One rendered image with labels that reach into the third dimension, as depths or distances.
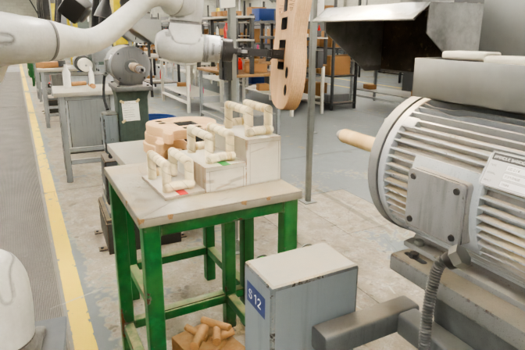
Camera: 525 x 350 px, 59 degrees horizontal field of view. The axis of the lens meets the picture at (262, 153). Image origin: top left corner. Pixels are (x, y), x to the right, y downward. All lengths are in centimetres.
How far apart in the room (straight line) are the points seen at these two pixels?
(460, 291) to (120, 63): 273
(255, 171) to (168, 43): 55
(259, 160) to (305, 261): 96
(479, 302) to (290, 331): 27
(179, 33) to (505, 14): 97
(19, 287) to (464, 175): 98
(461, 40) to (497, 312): 47
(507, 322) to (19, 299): 100
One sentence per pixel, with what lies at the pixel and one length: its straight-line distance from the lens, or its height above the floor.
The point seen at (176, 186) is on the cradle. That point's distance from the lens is 160.
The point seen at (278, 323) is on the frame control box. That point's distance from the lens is 73.
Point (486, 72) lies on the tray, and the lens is 71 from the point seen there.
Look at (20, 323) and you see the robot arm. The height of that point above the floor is 82.
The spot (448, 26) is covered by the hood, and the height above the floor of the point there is 149.
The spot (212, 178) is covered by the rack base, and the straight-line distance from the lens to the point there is 162.
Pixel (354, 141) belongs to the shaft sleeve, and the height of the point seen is 125.
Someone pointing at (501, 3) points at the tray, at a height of 152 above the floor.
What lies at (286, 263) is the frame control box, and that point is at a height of 112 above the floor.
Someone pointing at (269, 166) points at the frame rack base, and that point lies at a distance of 172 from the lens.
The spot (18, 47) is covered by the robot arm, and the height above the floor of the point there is 144.
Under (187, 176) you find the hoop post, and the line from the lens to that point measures 162.
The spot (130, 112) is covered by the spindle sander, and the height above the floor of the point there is 94.
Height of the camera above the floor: 148
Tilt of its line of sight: 15 degrees down
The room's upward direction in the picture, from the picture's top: straight up
